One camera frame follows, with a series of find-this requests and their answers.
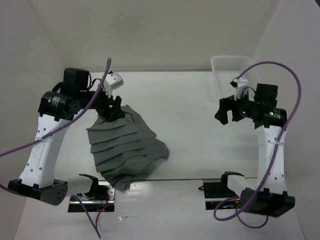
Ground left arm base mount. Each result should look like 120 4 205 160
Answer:
67 176 116 213

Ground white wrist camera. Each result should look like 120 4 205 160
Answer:
103 71 124 98
230 77 250 101

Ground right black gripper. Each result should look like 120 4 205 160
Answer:
214 88 259 125

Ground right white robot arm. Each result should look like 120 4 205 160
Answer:
215 83 296 218

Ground grey pleated skirt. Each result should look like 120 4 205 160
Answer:
87 105 170 192

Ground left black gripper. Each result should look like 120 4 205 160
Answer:
77 81 126 123

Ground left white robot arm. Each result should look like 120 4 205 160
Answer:
7 68 125 206

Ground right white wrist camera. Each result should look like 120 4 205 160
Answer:
230 77 250 101

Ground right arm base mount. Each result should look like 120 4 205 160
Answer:
198 178 240 211

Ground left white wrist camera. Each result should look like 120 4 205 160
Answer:
103 71 124 98

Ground white perforated plastic basket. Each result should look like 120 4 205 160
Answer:
210 55 255 103

